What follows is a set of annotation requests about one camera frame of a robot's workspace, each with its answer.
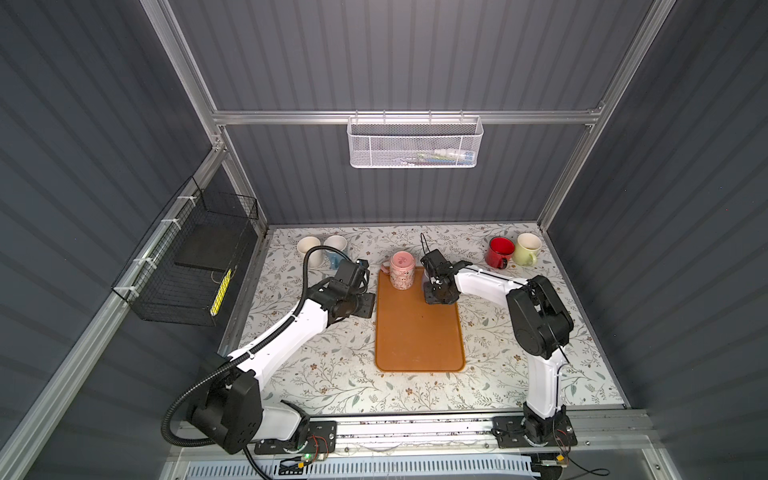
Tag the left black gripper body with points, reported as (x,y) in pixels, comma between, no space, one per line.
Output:
(361,305)

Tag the yellow marker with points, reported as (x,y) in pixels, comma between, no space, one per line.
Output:
(219,298)

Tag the black wire basket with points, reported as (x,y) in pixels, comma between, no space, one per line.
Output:
(174,277)

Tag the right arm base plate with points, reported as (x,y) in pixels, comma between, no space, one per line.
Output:
(510,431)

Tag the pens in white basket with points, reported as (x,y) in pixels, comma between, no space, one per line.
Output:
(440,158)

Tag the orange plastic tray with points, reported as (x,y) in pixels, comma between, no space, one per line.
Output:
(412,336)

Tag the blue textured mug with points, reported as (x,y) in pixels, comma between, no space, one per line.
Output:
(338,250)

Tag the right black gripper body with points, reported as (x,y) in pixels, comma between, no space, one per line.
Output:
(433,295)

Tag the white wire basket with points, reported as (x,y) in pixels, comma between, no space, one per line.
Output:
(375,142)

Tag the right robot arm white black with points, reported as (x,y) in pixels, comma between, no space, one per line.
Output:
(541,326)

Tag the pink ghost pattern mug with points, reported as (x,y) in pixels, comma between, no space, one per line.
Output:
(400,269)

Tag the light green mug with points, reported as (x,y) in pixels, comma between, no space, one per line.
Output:
(527,250)

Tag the white mug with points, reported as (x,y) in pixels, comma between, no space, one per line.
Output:
(306,248)

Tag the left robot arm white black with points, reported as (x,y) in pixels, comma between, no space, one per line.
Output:
(225,406)

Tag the red mug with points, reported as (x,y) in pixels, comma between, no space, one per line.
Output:
(500,252)

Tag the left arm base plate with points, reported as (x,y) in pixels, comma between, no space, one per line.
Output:
(315,437)

